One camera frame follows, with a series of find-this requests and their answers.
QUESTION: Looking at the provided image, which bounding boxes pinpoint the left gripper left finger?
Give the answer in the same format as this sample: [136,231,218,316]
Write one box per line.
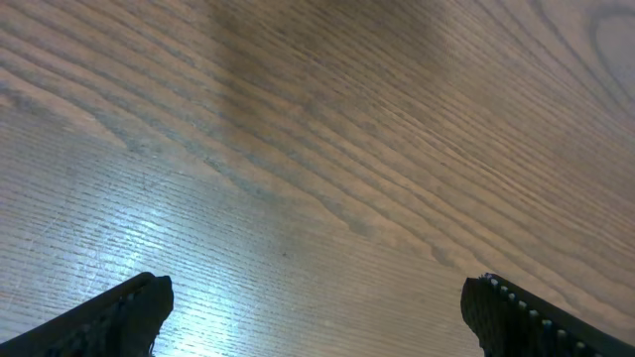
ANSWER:
[1,272,174,357]

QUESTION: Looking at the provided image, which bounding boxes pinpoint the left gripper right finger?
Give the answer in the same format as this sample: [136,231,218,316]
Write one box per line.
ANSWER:
[460,273,634,357]

